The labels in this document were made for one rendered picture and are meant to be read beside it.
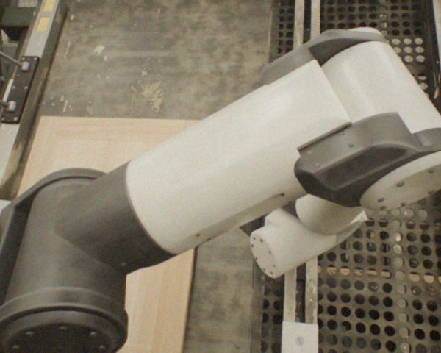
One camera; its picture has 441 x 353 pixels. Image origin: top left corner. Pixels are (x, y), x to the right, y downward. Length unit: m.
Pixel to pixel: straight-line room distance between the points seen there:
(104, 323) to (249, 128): 0.17
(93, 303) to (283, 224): 0.29
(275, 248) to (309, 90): 0.27
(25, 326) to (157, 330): 0.56
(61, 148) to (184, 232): 0.78
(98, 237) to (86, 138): 0.73
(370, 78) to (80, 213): 0.24
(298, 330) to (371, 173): 0.53
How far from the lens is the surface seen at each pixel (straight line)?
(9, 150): 1.10
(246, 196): 0.28
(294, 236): 0.52
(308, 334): 0.78
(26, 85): 1.17
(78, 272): 0.32
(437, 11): 1.12
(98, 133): 1.03
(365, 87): 0.31
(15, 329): 0.32
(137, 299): 0.88
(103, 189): 0.33
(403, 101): 0.31
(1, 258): 0.39
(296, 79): 0.29
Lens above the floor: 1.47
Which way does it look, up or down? 16 degrees down
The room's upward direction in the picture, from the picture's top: straight up
